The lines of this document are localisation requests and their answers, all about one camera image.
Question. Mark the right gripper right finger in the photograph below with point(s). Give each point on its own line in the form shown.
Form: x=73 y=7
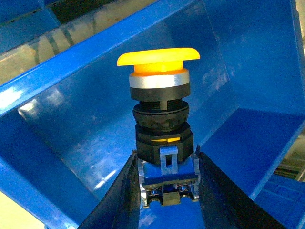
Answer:
x=224 y=205

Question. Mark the small blue bin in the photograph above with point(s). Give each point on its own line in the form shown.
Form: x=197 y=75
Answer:
x=284 y=199
x=24 y=20

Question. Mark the small blue bin lower left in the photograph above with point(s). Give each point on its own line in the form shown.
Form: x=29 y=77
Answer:
x=24 y=20

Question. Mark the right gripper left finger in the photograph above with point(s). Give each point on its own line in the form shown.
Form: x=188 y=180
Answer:
x=120 y=207

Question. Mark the large blue bin with buttons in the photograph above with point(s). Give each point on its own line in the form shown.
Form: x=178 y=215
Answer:
x=71 y=107

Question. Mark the small blue bin lower right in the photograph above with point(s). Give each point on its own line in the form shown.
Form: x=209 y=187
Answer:
x=284 y=199

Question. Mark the orange-yellow push button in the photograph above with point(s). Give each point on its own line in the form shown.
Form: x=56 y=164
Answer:
x=167 y=164

